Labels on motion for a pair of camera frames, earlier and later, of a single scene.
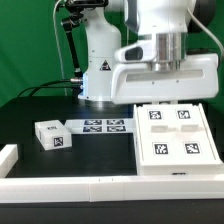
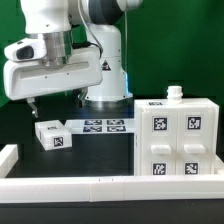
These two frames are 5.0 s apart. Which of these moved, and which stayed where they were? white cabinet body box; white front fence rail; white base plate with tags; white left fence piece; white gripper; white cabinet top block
Moved: white gripper; white cabinet body box
Stayed: white cabinet top block; white left fence piece; white base plate with tags; white front fence rail
